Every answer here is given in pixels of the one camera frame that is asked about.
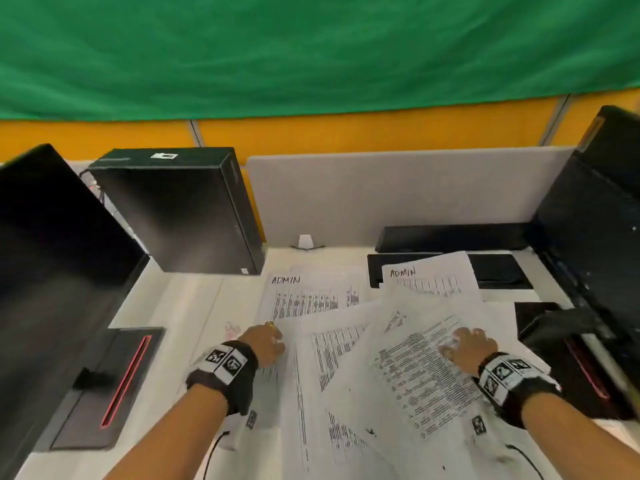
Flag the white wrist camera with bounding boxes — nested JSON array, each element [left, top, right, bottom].
[[216, 409, 262, 452], [469, 414, 517, 466]]

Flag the black camera cable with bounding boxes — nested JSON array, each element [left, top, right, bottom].
[[505, 444, 547, 480], [202, 431, 231, 480]]

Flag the person's right hand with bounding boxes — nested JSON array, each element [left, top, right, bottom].
[[438, 327, 496, 378]]

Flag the black keyboard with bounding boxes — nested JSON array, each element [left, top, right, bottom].
[[375, 224, 534, 254]]

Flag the grey desk divider screen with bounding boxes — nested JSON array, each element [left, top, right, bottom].
[[245, 146, 577, 249]]

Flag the person's right forearm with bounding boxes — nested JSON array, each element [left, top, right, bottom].
[[520, 394, 640, 480]]

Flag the person's left hand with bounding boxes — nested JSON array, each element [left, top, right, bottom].
[[238, 322, 287, 369]]

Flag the black desktop computer tower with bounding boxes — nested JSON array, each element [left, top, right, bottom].
[[88, 147, 266, 276]]

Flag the printed paper with handwritten heading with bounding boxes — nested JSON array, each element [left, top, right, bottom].
[[381, 251, 484, 302], [256, 266, 375, 328]]

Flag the yellow partition panel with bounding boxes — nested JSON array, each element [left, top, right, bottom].
[[198, 97, 562, 166], [550, 89, 640, 148], [0, 119, 197, 164]]

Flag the black monitor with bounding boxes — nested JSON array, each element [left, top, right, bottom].
[[0, 143, 151, 480], [527, 105, 640, 345]]

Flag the white divider clip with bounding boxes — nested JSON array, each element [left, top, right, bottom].
[[290, 235, 327, 252]]

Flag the black wrist band with markers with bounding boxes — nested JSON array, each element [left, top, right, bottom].
[[185, 340, 260, 417], [472, 352, 564, 430]]

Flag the green cloth backdrop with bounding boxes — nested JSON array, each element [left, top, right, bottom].
[[0, 0, 640, 122]]

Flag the black flat pad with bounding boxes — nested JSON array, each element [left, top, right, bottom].
[[367, 253, 535, 290]]

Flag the person's left forearm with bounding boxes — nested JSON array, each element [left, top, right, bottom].
[[102, 383, 232, 480]]

